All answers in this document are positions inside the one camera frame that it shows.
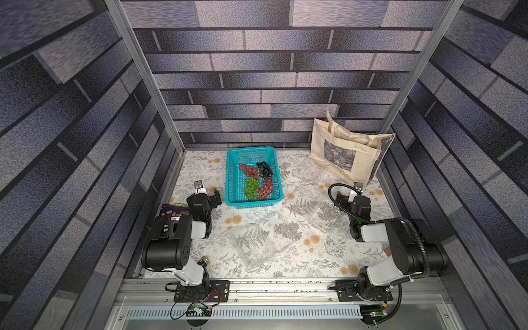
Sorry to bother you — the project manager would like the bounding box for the green grape bunch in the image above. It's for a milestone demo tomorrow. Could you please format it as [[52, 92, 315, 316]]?
[[245, 177, 260, 201]]

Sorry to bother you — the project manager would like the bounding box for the teal plastic basket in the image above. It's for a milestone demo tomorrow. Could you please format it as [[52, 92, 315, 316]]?
[[225, 147, 283, 208]]

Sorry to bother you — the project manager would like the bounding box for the red grape bunch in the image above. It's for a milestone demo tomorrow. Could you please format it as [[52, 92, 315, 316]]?
[[257, 177, 274, 200], [239, 163, 260, 180]]

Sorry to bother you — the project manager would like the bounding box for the clear clamshell container front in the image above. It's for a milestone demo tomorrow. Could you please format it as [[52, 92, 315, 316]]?
[[232, 220, 301, 270]]

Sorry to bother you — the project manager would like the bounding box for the clear clamshell container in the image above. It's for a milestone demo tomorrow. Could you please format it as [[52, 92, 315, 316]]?
[[308, 199, 349, 235], [291, 158, 327, 184], [232, 220, 301, 270]]

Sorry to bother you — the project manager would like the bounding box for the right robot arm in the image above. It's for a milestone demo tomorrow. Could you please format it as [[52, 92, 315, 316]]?
[[328, 184, 448, 303]]

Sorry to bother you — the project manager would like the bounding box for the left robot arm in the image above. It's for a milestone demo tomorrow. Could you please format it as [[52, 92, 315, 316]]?
[[141, 181, 223, 304]]

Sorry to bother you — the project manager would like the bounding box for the purple snack bag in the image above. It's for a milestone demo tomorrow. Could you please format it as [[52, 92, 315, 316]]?
[[159, 203, 193, 217]]

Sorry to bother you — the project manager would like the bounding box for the clear clamshell container right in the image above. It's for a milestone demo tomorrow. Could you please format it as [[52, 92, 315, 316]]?
[[308, 199, 349, 235]]

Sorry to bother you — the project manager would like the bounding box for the beige canvas tote bag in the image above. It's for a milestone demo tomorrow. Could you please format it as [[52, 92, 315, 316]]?
[[309, 114, 396, 186]]

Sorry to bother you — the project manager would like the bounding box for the clear clamshell container back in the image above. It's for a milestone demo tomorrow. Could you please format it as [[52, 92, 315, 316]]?
[[291, 158, 327, 184]]

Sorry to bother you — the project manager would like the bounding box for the floral tablecloth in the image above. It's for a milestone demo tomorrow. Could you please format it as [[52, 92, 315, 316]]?
[[191, 150, 391, 279]]

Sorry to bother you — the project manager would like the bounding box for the black grape bunch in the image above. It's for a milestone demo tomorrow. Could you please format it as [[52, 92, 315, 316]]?
[[257, 162, 273, 178]]

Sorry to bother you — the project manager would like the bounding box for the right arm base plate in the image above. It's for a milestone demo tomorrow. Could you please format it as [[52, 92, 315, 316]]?
[[328, 279, 393, 303]]

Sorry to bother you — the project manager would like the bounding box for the black corrugated cable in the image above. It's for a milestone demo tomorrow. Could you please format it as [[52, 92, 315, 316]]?
[[327, 183, 432, 277]]

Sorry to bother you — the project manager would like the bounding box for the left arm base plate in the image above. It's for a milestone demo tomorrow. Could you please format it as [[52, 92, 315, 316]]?
[[173, 280, 231, 303]]

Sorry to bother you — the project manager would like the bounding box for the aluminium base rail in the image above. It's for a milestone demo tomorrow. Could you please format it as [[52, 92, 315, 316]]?
[[104, 277, 464, 329]]

